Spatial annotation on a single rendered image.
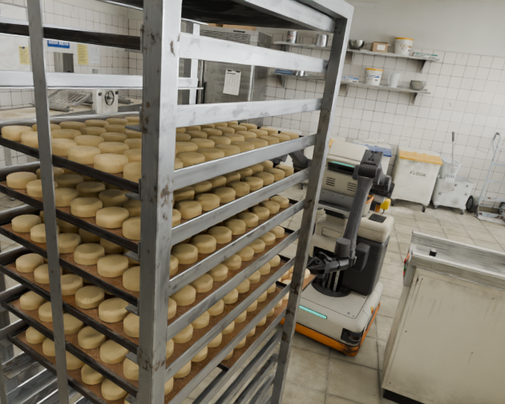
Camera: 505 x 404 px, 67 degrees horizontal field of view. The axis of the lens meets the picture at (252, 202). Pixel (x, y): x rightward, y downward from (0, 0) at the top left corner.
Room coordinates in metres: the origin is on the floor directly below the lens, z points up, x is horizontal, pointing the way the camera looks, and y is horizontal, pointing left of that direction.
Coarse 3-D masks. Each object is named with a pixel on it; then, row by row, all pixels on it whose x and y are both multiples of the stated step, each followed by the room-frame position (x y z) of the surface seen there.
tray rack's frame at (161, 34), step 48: (144, 0) 0.46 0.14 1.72; (336, 0) 0.90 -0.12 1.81; (144, 48) 0.46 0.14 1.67; (144, 96) 0.46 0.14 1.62; (48, 144) 0.56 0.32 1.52; (144, 144) 0.46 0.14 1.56; (48, 192) 0.56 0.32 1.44; (144, 192) 0.46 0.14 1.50; (48, 240) 0.57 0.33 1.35; (144, 240) 0.45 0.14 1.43; (0, 288) 0.67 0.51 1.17; (144, 288) 0.45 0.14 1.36; (144, 336) 0.45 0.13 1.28; (0, 384) 0.67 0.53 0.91; (144, 384) 0.45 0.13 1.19
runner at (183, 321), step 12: (288, 240) 0.93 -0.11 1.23; (276, 252) 0.87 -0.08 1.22; (252, 264) 0.76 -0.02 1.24; (264, 264) 0.82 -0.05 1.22; (240, 276) 0.72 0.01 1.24; (228, 288) 0.68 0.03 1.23; (204, 300) 0.61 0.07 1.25; (216, 300) 0.64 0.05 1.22; (192, 312) 0.57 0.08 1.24; (180, 324) 0.55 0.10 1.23; (168, 336) 0.52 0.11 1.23; (132, 360) 0.46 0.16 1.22
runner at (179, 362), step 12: (288, 264) 0.96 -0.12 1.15; (276, 276) 0.89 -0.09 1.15; (264, 288) 0.83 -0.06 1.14; (252, 300) 0.79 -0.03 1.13; (240, 312) 0.74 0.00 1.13; (216, 324) 0.65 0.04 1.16; (228, 324) 0.69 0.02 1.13; (204, 336) 0.61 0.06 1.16; (192, 348) 0.58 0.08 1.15; (180, 360) 0.55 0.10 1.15; (168, 372) 0.52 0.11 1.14; (132, 396) 0.48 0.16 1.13
